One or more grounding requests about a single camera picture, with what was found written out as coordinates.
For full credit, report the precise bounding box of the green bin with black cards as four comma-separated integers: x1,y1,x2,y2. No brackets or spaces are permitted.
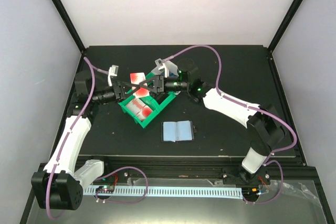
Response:
142,72,177,111

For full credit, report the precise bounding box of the blue card stack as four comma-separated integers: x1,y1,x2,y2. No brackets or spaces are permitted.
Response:
169,71,177,77

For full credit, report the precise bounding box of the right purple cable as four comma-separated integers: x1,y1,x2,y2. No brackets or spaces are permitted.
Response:
164,45,298,206

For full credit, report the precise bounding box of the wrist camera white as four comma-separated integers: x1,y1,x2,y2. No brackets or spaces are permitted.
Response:
155,58,168,71
108,65,119,87

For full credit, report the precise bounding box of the controller board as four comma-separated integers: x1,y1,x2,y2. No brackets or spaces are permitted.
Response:
242,188,261,196
96,185,115,195

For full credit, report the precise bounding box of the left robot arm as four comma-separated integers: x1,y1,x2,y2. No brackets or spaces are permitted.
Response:
31,71,138,213

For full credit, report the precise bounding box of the white bin with blue cards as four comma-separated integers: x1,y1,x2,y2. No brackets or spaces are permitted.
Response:
151,60,178,77

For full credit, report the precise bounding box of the blue slotted cable duct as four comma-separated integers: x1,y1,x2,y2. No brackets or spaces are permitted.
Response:
83,185,243,199

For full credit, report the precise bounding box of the right controller board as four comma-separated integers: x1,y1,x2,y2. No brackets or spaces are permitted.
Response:
242,188,261,196

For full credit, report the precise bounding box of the right black frame post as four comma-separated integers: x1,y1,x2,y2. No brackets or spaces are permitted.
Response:
268,0,303,53

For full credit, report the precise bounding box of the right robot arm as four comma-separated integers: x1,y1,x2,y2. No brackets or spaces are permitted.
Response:
130,69,286,185

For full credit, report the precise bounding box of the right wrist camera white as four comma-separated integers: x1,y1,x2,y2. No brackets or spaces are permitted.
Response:
155,58,168,71

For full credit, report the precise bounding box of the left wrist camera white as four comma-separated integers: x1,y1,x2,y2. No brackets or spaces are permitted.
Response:
108,65,119,87

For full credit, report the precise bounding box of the red white card stack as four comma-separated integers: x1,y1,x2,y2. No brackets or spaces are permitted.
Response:
126,98,153,122

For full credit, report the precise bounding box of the green bin with red cards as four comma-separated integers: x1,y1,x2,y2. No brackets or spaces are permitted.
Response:
119,95,161,129

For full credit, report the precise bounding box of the black card holder wallet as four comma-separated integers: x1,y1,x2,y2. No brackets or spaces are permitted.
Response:
161,121,195,143

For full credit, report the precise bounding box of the left controller board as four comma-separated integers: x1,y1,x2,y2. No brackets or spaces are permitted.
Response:
96,185,115,195

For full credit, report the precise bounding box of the black frame post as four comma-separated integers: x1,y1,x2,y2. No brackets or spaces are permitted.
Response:
268,0,303,53
51,0,86,53

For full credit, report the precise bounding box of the left black frame post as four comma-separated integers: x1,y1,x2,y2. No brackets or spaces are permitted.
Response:
51,0,86,53

